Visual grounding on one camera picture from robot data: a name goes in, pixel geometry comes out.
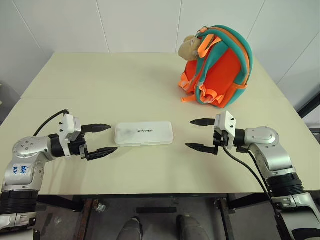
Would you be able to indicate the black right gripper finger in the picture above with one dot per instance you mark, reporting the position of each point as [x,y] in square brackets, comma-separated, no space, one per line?
[203,122]
[201,147]

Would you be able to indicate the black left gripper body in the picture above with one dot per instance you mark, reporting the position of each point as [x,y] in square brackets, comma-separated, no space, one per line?
[76,148]

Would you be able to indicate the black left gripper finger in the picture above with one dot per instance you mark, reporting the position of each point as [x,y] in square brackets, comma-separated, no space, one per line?
[102,152]
[97,127]

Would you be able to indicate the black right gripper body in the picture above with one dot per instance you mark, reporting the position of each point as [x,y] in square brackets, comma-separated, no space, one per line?
[218,141]

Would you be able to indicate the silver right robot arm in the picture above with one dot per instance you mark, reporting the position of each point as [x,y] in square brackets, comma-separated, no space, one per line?
[262,136]

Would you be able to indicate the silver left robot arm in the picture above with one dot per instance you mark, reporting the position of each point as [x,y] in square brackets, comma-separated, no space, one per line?
[27,147]

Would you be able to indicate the white plastic pencil case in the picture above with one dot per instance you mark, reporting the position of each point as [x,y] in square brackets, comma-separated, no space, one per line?
[145,136]

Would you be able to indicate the orange and teal backpack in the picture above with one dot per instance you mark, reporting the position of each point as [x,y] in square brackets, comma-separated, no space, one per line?
[220,67]

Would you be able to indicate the crumpled clear plastic scrap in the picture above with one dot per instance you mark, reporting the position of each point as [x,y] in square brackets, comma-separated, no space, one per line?
[101,207]

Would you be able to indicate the tan plush monkey toy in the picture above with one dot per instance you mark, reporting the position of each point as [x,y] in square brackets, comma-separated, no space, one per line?
[187,48]

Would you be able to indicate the dark rounded robot foot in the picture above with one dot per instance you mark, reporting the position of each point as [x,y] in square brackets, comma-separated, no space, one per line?
[132,228]
[191,227]

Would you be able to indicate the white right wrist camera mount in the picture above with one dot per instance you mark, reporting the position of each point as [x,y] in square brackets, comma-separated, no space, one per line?
[227,125]

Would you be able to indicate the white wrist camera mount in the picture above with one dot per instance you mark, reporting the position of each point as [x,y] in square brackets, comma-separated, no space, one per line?
[71,126]
[227,125]

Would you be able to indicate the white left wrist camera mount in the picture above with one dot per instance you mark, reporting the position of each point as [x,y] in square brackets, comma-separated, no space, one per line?
[71,126]

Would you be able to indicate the black metal table frame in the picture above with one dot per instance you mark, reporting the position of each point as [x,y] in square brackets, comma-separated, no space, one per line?
[62,200]

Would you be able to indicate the black metal side frame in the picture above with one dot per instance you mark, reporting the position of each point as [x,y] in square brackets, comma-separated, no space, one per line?
[310,105]

